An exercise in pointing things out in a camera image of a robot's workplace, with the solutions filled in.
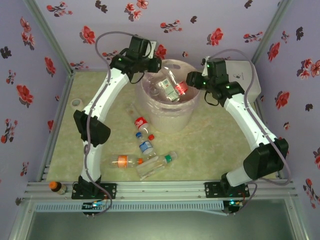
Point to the clear bottle red white label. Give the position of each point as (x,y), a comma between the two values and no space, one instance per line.
(182,88)

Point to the clear ribbed bottle white cap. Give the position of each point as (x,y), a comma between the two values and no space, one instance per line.
(155,90)

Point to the tall bottle white green label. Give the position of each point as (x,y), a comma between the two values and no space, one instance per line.
(167,86)

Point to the red cola label bottle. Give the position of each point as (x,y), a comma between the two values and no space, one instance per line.
(140,122)

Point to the blue label blue cap bottle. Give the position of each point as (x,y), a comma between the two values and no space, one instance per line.
(145,147)

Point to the orange label orange cap bottle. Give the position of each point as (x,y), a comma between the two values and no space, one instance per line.
(122,161)

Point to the large clear bottle green label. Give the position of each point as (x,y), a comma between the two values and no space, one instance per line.
(150,168)

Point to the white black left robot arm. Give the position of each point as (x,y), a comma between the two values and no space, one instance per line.
(110,87)

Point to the white ribbed plastic bin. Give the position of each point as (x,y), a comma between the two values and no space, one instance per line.
(170,120)

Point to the white zipped case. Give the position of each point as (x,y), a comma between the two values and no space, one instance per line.
(240,67)

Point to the beige tape roll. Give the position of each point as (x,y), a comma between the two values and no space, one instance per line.
(77,103)

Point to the small circuit board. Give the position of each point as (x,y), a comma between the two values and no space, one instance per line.
(233,203)
(93,205)

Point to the small brown bottle orange cap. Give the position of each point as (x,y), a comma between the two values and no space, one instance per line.
(58,188)

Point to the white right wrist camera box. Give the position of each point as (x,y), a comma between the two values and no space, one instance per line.
(205,61)

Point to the aluminium corner post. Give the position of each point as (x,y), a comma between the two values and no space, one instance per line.
(50,37)
(271,30)

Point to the aluminium side rail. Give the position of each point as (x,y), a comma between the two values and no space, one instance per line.
(58,120)

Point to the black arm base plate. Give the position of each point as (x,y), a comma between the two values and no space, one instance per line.
(107,191)
(212,190)

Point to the aluminium front rail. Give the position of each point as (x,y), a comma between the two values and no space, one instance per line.
(162,190)

